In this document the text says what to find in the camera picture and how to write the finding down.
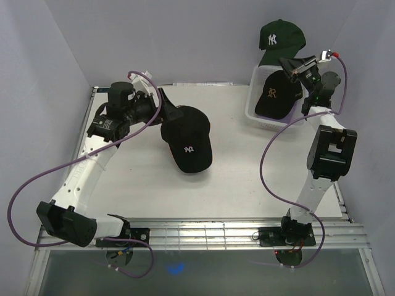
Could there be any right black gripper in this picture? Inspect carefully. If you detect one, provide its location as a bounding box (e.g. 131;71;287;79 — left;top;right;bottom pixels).
276;55;319;96

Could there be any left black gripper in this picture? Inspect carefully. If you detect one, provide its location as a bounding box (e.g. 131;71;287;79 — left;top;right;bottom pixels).
125;88;183;127

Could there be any green NY baseball cap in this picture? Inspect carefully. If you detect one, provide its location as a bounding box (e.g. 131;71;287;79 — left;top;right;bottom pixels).
259;19;306;67

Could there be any black NY baseball cap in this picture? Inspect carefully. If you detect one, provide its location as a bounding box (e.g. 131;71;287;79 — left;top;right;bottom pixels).
160;105;213;174

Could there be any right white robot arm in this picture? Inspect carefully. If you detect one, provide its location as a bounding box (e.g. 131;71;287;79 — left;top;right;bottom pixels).
278;51;357;245

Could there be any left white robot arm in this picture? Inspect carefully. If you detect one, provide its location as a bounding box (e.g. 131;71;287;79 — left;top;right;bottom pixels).
36;82;183;247

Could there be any black gold R cap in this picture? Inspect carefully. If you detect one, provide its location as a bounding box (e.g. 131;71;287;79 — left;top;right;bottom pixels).
254;70;303;120

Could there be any white plastic basket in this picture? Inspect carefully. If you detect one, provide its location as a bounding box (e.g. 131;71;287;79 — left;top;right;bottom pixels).
244;65;306;130

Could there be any purple baseball cap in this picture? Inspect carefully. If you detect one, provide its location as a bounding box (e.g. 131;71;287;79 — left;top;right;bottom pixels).
278;108;302;125

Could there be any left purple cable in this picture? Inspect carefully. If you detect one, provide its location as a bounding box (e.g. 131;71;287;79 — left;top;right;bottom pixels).
7;70;161;280

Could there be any purple cable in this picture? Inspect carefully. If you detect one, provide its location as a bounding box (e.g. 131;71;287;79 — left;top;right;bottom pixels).
251;54;349;269
7;70;161;280

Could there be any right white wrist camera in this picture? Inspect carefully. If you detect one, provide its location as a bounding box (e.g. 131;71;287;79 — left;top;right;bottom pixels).
318;49;339;64

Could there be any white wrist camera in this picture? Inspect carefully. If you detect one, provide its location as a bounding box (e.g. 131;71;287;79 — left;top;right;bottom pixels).
318;49;339;64
127;73;151;94

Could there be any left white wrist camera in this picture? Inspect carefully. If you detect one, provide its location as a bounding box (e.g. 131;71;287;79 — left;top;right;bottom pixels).
127;73;151;94

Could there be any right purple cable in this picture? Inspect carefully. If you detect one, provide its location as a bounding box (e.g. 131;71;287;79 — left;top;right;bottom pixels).
251;54;349;269

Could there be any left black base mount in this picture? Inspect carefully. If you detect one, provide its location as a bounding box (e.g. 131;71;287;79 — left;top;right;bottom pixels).
95;228;151;249

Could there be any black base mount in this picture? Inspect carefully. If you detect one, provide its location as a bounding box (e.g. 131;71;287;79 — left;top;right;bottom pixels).
95;228;151;249
251;226;316;252

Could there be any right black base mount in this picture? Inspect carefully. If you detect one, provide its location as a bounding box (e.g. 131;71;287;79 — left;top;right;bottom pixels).
251;226;316;252

